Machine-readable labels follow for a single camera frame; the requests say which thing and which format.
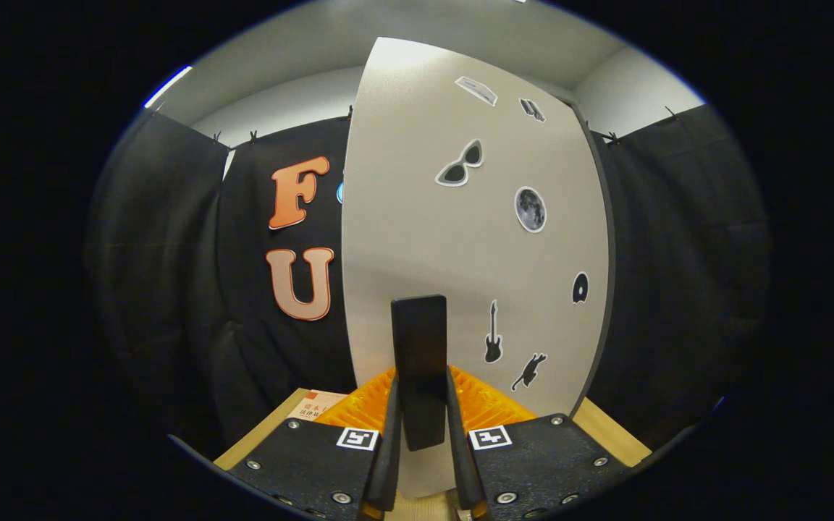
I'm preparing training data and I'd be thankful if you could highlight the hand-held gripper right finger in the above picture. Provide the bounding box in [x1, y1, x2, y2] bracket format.
[445, 365, 632, 521]

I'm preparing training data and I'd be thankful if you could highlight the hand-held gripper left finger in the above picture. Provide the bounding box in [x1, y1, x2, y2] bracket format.
[227, 367, 403, 521]

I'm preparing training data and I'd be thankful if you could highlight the black door handle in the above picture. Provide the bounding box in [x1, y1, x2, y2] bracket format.
[390, 295, 449, 452]

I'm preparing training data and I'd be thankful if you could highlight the black backdrop cloth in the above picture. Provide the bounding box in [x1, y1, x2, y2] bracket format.
[84, 105, 772, 464]

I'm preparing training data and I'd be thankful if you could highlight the row of black cloth clips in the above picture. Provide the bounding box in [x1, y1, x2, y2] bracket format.
[211, 105, 678, 145]

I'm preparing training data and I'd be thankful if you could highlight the ceiling light panel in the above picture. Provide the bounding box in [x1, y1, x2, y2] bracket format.
[143, 65, 193, 109]

